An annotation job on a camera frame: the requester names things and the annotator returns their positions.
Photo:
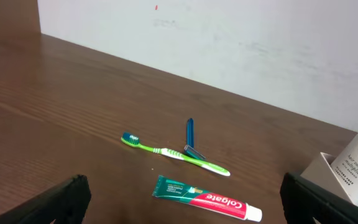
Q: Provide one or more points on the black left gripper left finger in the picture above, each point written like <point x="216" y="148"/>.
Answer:
<point x="66" y="202"/>

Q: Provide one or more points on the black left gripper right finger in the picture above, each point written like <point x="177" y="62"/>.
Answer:
<point x="307" y="203"/>

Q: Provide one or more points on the green white toothbrush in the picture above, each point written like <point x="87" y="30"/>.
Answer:
<point x="134" y="141"/>

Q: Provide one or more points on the green red toothpaste tube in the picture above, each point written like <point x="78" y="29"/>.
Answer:
<point x="177" y="191"/>

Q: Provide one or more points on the blue disposable razor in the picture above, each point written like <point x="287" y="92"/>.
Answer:
<point x="189" y="148"/>

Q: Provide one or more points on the white box with pink interior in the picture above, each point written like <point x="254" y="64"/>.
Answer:
<point x="320" y="173"/>

